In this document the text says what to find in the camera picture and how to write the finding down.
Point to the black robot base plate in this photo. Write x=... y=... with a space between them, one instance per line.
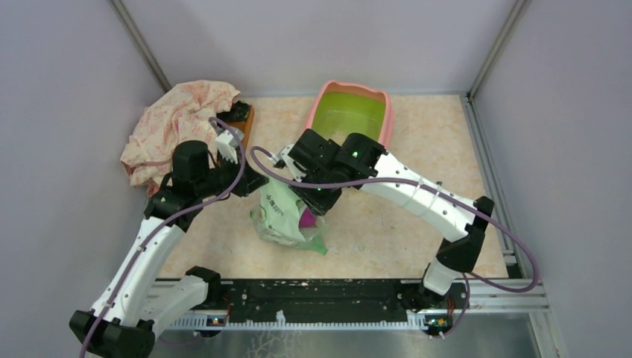
x=327 y=301

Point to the green cat litter bag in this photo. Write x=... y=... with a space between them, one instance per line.
x=275 y=219

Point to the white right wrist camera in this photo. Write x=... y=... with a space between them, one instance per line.
x=282 y=160

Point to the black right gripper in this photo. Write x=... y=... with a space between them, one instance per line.
x=318 y=205

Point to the pink floral crumpled cloth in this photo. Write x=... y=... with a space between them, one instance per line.
x=182 y=114

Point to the magenta plastic litter scoop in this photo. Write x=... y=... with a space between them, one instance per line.
x=307 y=219

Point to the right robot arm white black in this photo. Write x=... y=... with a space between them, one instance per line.
x=367 y=165

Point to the pink green litter box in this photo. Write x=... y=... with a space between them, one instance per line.
x=345 y=108

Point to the brown wooden tray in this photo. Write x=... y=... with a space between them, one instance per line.
x=241 y=116

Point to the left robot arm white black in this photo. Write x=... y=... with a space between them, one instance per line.
x=123 y=322

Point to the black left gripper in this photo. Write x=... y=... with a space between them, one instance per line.
x=249 y=182

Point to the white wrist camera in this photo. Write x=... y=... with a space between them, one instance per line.
x=282 y=160
x=227 y=144

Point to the aluminium frame rail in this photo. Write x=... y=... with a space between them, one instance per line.
x=481 y=298

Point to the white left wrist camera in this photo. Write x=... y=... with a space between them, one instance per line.
x=227 y=144

